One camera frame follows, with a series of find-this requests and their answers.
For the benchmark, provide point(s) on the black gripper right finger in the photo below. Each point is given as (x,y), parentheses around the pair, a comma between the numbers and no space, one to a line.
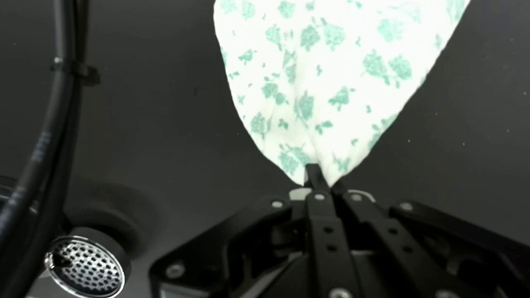
(340,188)

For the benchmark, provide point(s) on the white green floral towel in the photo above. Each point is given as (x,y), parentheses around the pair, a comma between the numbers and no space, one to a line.
(320,82)

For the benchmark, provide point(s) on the silver perforated drain rack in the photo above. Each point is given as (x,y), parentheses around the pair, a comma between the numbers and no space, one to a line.
(88,264)

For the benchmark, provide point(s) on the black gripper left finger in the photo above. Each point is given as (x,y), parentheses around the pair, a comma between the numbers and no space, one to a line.
(315,176)

